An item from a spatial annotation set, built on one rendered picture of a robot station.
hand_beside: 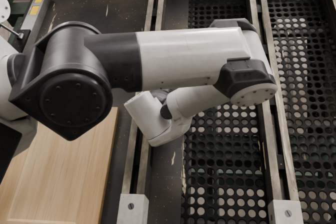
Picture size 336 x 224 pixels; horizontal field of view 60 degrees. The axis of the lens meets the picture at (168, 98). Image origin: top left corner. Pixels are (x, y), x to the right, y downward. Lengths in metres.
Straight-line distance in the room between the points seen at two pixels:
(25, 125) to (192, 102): 0.29
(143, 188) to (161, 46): 0.45
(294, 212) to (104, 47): 0.57
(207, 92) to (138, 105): 0.16
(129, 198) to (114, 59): 0.45
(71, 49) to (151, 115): 0.29
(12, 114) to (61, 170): 0.48
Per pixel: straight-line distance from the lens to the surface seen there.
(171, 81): 0.43
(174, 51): 0.41
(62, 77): 0.36
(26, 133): 0.51
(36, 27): 1.30
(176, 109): 0.59
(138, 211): 0.76
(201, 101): 0.56
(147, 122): 0.64
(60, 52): 0.40
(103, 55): 0.40
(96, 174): 0.87
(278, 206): 0.77
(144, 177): 0.78
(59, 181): 0.91
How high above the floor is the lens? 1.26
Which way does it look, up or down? level
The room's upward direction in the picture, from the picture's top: straight up
